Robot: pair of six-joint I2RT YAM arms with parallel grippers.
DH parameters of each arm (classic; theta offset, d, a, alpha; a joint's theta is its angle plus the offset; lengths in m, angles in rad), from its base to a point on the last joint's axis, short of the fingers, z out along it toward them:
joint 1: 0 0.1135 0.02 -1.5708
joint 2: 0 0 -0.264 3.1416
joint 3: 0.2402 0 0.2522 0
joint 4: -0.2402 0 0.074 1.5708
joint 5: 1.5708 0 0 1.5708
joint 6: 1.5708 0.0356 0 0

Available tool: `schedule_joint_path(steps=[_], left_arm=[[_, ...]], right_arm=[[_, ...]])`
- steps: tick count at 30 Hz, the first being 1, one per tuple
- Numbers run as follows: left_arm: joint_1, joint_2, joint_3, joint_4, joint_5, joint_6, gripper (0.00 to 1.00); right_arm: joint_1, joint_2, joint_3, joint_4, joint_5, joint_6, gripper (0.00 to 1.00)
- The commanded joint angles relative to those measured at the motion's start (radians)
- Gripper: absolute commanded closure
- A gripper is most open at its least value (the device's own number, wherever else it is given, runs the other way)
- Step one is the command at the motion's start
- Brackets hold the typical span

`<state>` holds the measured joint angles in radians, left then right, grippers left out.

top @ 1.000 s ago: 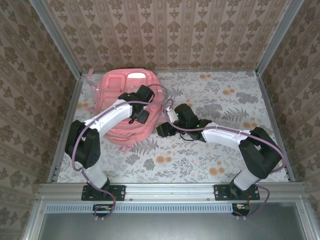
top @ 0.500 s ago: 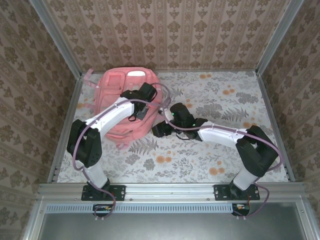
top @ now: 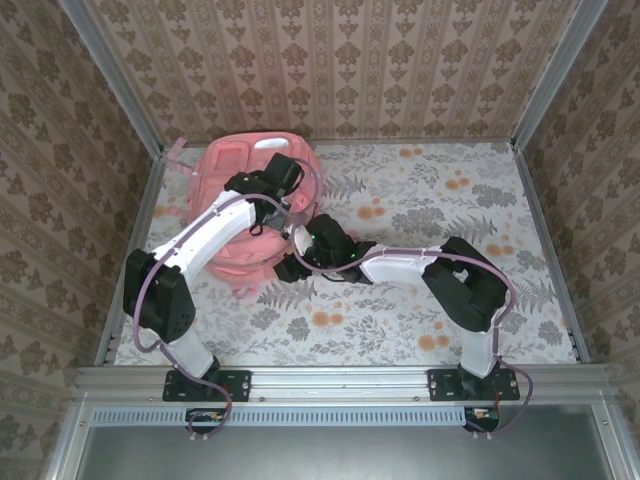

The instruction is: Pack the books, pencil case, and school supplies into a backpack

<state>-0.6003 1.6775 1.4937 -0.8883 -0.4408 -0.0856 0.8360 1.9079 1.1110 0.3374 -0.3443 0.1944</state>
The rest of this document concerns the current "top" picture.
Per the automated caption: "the pink backpack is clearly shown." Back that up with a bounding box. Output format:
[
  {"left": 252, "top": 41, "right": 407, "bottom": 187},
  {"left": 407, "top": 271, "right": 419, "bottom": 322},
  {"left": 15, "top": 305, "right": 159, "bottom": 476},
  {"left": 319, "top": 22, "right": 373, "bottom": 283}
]
[{"left": 167, "top": 132, "right": 325, "bottom": 301}]

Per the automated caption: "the grey metal panel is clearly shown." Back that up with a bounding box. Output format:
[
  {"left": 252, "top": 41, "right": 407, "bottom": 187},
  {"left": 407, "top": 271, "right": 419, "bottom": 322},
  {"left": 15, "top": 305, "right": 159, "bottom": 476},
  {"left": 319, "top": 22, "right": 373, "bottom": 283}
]
[{"left": 74, "top": 424, "right": 619, "bottom": 480}]

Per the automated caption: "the black connector board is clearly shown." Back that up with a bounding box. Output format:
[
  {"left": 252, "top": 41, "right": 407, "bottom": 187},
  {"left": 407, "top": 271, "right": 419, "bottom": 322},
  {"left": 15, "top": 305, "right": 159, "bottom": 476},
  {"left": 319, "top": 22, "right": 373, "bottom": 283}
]
[
  {"left": 185, "top": 407, "right": 229, "bottom": 435},
  {"left": 463, "top": 405, "right": 502, "bottom": 434}
]

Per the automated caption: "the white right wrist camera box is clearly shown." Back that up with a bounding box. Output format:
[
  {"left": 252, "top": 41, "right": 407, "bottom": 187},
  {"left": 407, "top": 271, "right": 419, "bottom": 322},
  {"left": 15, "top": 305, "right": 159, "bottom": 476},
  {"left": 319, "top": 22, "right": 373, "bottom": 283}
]
[{"left": 292, "top": 227, "right": 314, "bottom": 256}]

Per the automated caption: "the thin aluminium back rail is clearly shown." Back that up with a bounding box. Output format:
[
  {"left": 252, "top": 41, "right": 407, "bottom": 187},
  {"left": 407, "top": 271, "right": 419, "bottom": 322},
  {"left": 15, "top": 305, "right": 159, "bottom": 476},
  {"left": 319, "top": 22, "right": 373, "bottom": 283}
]
[{"left": 162, "top": 139, "right": 516, "bottom": 149}]

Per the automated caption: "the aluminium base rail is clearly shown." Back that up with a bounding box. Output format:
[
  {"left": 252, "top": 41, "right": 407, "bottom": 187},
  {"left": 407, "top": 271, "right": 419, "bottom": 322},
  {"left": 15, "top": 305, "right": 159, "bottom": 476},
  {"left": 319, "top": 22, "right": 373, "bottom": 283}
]
[{"left": 74, "top": 363, "right": 612, "bottom": 403}]

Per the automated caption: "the aluminium side rail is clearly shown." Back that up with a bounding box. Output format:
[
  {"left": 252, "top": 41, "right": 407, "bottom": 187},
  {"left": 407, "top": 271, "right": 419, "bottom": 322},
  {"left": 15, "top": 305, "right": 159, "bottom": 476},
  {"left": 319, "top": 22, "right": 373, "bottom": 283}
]
[
  {"left": 512, "top": 144, "right": 592, "bottom": 365},
  {"left": 93, "top": 149, "right": 169, "bottom": 367}
]

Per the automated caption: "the slotted white cable duct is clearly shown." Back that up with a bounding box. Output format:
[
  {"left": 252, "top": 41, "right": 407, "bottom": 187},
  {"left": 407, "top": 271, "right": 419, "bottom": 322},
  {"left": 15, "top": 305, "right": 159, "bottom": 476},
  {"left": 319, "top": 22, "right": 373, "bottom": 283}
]
[{"left": 91, "top": 405, "right": 469, "bottom": 428}]

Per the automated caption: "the aluminium frame post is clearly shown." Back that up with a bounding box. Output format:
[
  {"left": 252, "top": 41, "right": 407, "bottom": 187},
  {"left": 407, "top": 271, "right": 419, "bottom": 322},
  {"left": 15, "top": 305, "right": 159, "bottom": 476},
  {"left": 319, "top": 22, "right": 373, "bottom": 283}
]
[
  {"left": 57, "top": 0, "right": 165, "bottom": 157},
  {"left": 510, "top": 0, "right": 609, "bottom": 151}
]

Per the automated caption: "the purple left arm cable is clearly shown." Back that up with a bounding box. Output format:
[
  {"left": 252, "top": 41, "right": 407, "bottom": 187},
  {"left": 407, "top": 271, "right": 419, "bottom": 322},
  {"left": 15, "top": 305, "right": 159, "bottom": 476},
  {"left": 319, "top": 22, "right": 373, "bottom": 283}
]
[{"left": 132, "top": 157, "right": 324, "bottom": 444}]

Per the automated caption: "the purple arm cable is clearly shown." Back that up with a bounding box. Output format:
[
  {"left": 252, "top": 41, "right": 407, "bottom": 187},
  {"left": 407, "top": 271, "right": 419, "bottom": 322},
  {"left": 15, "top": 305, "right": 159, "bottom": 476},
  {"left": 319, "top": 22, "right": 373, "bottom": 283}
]
[
  {"left": 292, "top": 219, "right": 534, "bottom": 444},
  {"left": 132, "top": 157, "right": 324, "bottom": 444}
]

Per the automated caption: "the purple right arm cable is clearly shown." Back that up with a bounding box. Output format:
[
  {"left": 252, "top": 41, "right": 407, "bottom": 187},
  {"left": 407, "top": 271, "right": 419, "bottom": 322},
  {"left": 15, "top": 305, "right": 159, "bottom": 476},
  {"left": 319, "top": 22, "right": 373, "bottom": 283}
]
[{"left": 292, "top": 219, "right": 534, "bottom": 444}]

